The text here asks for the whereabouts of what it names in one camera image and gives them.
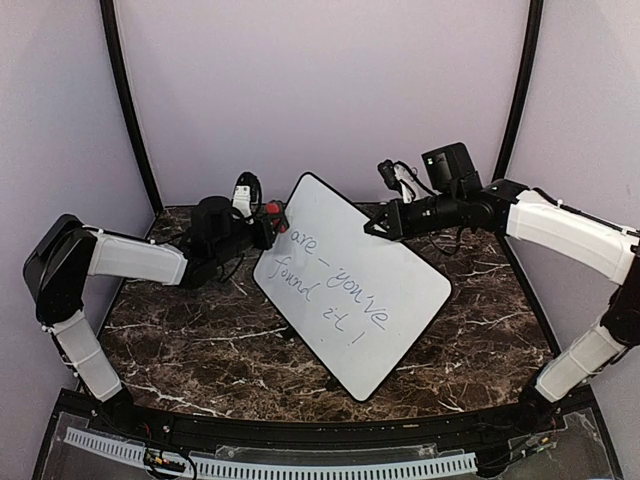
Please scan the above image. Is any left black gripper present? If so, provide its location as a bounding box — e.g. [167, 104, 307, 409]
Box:
[212, 212, 286, 266]

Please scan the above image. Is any black frame post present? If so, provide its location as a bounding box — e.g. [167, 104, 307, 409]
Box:
[99, 0, 164, 216]
[492, 0, 544, 181]

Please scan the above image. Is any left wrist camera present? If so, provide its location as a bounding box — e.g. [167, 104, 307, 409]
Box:
[232, 171, 262, 224]

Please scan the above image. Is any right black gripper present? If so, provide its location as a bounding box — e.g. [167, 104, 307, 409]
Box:
[363, 190, 462, 242]

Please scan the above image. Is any white whiteboard black frame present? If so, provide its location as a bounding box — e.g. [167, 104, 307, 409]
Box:
[253, 172, 453, 402]

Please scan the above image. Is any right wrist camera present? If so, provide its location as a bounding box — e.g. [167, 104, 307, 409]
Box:
[377, 159, 435, 204]

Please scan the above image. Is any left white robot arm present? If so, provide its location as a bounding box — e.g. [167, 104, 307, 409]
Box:
[23, 196, 288, 436]

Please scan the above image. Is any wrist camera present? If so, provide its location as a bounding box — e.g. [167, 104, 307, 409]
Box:
[377, 159, 435, 204]
[232, 171, 262, 224]

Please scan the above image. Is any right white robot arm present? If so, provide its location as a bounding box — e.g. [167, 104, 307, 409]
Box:
[364, 142, 639, 434]

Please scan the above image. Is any red whiteboard eraser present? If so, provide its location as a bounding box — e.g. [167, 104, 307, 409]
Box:
[265, 201, 284, 215]

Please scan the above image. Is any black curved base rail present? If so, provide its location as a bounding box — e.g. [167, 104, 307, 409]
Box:
[68, 388, 587, 453]

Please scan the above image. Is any left black frame post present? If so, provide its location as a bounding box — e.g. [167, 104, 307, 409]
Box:
[99, 0, 164, 216]

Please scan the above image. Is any grey slotted cable duct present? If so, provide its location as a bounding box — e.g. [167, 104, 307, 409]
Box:
[64, 427, 477, 479]

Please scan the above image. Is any right black frame post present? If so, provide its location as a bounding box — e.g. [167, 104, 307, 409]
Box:
[492, 0, 544, 181]

